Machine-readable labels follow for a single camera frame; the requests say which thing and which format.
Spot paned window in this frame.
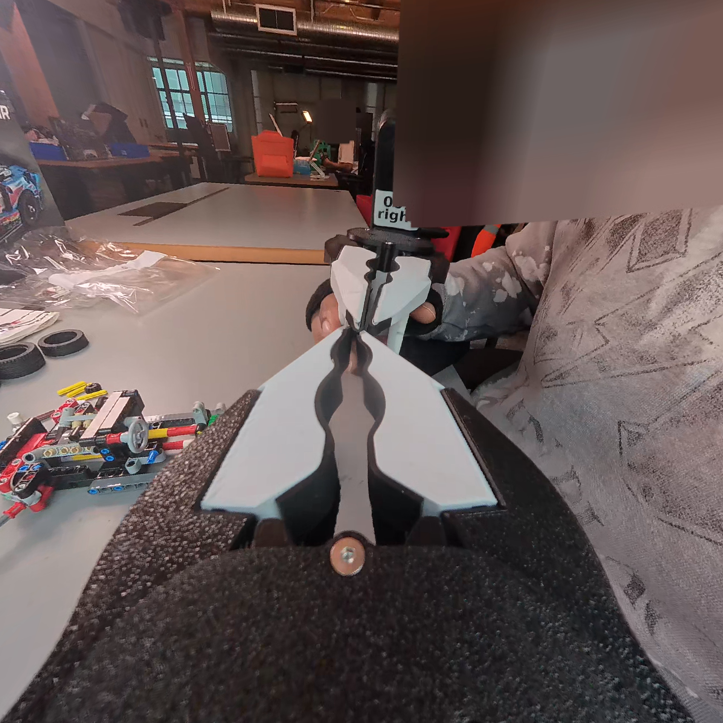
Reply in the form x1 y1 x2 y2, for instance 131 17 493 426
149 56 232 131

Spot person's right hand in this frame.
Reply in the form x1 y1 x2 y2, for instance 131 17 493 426
308 282 438 372

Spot white air vent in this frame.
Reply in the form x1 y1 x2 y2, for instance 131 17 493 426
255 5 297 34

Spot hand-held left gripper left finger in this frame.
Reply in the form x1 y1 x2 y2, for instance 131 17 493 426
200 332 348 517

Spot white wood-edged table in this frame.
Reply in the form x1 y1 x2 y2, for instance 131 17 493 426
65 181 368 265

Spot clear plastic bag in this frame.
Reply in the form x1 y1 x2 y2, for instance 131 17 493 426
0 234 221 315

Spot wooden workbench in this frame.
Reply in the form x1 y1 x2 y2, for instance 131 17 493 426
34 149 198 190

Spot person's patterned grey sweatshirt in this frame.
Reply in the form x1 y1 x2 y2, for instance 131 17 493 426
469 206 723 723

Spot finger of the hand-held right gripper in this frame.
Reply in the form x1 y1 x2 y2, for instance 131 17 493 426
330 246 371 329
367 257 431 333

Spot orange crate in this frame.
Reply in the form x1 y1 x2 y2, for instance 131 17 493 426
251 130 294 178

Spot toy brick car chassis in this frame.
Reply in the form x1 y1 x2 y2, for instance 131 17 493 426
0 387 227 529

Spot white printed paper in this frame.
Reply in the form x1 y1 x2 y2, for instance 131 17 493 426
0 308 60 345

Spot black toy tyre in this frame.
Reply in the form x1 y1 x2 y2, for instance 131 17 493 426
0 342 46 379
37 329 89 358

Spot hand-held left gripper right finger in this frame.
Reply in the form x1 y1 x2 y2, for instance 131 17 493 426
361 333 500 517

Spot toy car set box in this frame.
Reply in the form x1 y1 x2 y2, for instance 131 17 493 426
0 56 66 244

